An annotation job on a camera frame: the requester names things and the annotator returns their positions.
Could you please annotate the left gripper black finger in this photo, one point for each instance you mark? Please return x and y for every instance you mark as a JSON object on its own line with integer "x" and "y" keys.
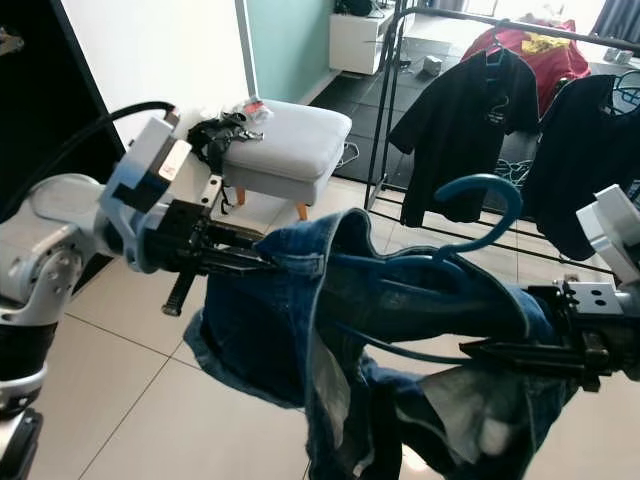
{"x": 248, "y": 264}
{"x": 245, "y": 241}

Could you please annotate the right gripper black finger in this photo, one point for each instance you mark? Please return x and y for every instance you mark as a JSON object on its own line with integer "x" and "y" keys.
{"x": 570, "y": 374}
{"x": 530, "y": 350}

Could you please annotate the blue denim jeans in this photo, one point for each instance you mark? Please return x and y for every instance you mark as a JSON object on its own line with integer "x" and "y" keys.
{"x": 260, "y": 340}

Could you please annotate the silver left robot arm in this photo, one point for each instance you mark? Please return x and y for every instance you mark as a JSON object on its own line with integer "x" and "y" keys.
{"x": 50, "y": 260}

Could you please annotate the clear plastic bag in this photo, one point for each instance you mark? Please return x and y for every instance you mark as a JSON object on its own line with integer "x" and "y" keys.
{"x": 255, "y": 108}

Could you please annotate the navy blue shirt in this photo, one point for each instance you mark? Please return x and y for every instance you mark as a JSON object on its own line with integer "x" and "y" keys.
{"x": 580, "y": 140}

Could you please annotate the black metal clothes rack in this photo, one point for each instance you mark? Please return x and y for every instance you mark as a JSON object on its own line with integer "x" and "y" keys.
{"x": 384, "y": 100}

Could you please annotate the tall black cabinet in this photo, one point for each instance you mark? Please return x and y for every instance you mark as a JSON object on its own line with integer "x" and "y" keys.
{"x": 40, "y": 80}

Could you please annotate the white low cabinet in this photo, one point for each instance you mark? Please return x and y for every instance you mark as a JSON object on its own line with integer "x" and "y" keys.
{"x": 355, "y": 45}

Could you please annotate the black short-sleeved shirt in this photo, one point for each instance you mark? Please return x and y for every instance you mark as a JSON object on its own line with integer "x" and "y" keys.
{"x": 460, "y": 130}

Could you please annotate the small grey box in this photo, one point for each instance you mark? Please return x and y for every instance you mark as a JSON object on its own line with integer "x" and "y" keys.
{"x": 432, "y": 65}

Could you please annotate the yellow cloth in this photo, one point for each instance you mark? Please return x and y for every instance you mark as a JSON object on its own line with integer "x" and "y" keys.
{"x": 545, "y": 42}

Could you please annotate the grey curtain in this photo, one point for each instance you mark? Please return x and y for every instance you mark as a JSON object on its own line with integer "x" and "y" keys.
{"x": 618, "y": 15}

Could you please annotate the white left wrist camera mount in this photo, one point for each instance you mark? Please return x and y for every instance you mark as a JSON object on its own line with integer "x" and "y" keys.
{"x": 150, "y": 160}

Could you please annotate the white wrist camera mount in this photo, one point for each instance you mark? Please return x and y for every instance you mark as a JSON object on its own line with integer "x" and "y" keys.
{"x": 150, "y": 160}
{"x": 610, "y": 230}

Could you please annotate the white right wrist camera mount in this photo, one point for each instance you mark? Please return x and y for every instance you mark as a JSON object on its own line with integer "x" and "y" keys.
{"x": 610, "y": 230}

